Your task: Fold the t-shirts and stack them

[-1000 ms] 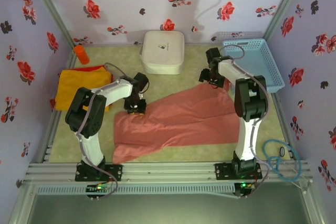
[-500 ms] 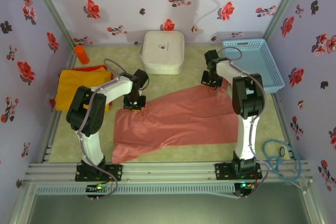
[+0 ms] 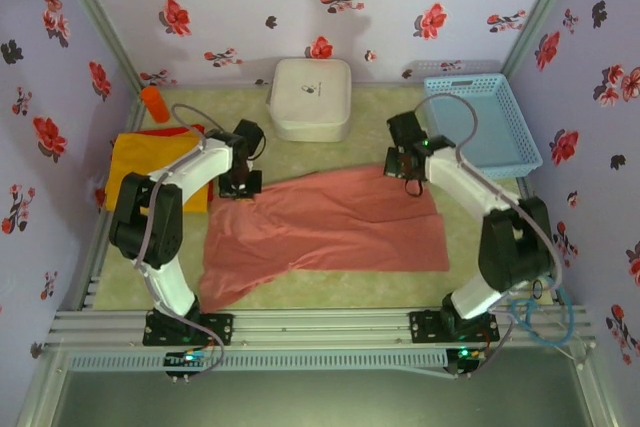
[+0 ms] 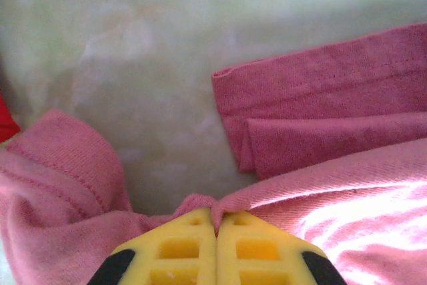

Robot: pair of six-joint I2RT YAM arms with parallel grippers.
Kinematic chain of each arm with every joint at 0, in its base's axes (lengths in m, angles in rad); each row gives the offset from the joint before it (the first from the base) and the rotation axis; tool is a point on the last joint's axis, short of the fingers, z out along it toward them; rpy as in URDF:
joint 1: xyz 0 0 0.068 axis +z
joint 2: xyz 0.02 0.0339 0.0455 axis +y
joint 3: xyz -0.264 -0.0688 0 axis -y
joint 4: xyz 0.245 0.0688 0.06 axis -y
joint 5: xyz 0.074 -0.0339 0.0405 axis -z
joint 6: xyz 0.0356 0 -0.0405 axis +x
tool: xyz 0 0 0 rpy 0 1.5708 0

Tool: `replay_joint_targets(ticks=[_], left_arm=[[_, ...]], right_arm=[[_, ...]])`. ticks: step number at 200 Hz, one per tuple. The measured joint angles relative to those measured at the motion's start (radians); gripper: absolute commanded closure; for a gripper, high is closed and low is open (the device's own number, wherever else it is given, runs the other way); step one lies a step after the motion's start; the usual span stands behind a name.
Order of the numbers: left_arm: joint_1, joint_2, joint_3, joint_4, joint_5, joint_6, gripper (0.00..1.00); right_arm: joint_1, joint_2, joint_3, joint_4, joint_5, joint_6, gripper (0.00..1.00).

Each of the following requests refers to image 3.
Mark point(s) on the pink t-shirt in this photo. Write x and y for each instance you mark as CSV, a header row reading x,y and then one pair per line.
x,y
325,217

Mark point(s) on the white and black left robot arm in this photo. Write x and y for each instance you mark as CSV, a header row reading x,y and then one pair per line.
x,y
200,164

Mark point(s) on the white zippered case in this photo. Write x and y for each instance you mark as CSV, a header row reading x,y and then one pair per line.
x,y
310,102

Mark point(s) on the blue plastic basket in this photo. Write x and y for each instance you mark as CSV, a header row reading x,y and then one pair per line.
x,y
480,117

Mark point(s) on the red t-shirt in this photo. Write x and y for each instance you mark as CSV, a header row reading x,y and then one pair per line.
x,y
170,131

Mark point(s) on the orange plastic bottle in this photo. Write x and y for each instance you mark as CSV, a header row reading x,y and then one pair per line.
x,y
156,106

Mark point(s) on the yellow t-shirt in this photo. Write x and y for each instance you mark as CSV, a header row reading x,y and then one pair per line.
x,y
130,157

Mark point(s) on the black controller board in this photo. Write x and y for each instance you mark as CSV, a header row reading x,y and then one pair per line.
x,y
462,359
175,361

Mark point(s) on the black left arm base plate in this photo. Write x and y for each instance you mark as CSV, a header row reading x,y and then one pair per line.
x,y
215,329

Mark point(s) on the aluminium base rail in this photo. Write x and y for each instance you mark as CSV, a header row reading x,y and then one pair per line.
x,y
320,324

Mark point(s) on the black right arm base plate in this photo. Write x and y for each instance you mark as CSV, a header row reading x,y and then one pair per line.
x,y
425,327

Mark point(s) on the aluminium frame post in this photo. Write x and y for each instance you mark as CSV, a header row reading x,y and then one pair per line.
x,y
95,14
544,7

